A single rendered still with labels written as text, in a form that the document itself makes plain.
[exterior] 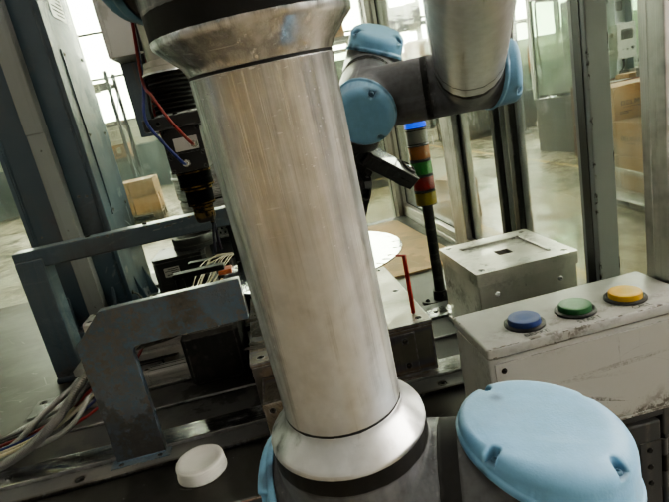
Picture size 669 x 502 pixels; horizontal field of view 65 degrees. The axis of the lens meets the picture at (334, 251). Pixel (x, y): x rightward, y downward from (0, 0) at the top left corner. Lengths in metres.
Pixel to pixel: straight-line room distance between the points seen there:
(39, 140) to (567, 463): 1.32
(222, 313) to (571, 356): 0.47
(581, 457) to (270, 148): 0.26
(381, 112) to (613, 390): 0.46
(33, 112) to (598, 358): 1.28
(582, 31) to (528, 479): 0.63
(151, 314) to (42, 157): 0.75
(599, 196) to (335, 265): 0.61
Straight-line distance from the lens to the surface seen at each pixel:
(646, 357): 0.78
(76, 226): 1.47
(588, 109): 0.84
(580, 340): 0.72
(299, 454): 0.38
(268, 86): 0.29
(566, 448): 0.38
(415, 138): 1.09
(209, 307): 0.78
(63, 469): 0.96
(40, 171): 1.47
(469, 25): 0.45
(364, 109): 0.62
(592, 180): 0.86
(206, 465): 0.81
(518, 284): 0.92
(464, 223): 1.45
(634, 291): 0.77
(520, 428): 0.39
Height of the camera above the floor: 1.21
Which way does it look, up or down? 15 degrees down
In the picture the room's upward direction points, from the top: 12 degrees counter-clockwise
